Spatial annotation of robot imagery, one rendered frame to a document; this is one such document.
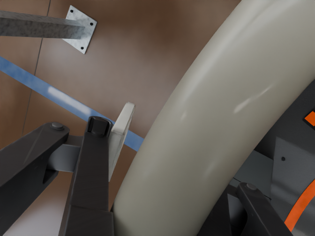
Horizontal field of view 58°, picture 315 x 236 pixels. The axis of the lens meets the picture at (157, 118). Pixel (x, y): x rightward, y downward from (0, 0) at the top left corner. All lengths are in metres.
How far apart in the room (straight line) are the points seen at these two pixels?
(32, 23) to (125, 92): 0.58
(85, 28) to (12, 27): 0.47
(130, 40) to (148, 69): 0.18
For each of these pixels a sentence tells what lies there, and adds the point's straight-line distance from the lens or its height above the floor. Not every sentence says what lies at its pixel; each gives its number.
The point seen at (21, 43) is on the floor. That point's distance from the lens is 2.09.
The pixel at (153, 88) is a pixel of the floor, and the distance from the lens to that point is 1.54.
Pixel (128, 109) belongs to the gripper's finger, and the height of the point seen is 1.22.
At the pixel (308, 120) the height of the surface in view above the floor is 0.03.
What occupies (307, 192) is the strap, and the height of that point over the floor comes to 0.02.
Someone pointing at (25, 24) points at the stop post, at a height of 0.42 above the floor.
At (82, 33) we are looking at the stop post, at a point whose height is 0.01.
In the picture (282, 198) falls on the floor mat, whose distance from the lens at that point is 1.54.
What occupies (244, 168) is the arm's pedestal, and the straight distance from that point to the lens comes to 1.22.
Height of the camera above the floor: 1.39
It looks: 63 degrees down
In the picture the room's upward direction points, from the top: 119 degrees counter-clockwise
